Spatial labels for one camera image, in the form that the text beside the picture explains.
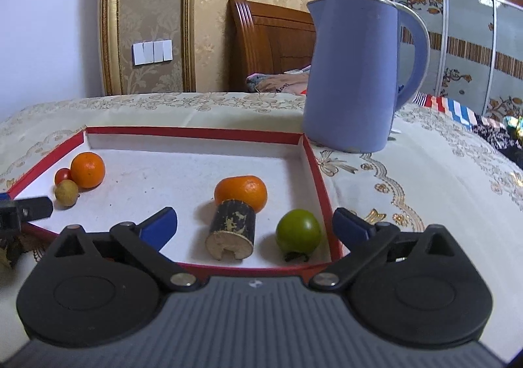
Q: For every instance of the green tomato with stem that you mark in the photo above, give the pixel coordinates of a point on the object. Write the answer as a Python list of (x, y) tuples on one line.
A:
[(298, 234)]

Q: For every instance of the pink pillow on bed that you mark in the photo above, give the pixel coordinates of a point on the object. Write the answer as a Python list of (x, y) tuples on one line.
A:
[(293, 82)]

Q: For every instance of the orange tangerine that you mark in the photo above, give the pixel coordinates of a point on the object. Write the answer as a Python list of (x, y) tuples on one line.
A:
[(88, 170), (250, 190)]

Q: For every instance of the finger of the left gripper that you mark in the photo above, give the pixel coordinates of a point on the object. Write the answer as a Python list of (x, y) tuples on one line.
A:
[(15, 213)]

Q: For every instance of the colourful striped bedding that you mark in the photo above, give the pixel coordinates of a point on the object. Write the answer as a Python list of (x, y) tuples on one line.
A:
[(501, 136)]

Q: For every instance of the wooden bed headboard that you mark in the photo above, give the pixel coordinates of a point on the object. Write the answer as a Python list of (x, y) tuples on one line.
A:
[(266, 39)]

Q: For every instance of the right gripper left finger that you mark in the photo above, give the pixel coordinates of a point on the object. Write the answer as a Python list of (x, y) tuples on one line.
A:
[(143, 242)]

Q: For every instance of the white wall switch panel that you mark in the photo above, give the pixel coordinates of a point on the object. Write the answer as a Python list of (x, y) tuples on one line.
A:
[(159, 51)]

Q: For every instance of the gold wall panel frame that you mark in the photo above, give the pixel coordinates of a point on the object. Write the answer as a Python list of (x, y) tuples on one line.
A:
[(125, 22)]

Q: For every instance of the large dark log piece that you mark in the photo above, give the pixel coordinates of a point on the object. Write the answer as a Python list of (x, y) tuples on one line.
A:
[(232, 230)]

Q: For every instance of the blue electric kettle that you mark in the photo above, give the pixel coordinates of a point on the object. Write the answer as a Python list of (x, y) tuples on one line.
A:
[(370, 58)]

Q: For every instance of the patterned wardrobe sliding doors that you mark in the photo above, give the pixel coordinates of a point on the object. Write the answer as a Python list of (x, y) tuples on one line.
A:
[(475, 53)]

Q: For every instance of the embroidered cream tablecloth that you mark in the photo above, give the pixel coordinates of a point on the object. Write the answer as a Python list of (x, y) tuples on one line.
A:
[(432, 171)]

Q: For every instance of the yellow longan fruit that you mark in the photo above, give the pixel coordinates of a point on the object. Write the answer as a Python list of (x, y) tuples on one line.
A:
[(66, 193)]

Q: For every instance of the red shallow box tray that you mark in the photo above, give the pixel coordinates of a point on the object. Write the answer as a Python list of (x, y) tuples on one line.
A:
[(150, 168)]

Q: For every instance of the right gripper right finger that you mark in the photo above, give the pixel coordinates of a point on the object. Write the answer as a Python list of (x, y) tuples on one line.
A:
[(365, 242)]

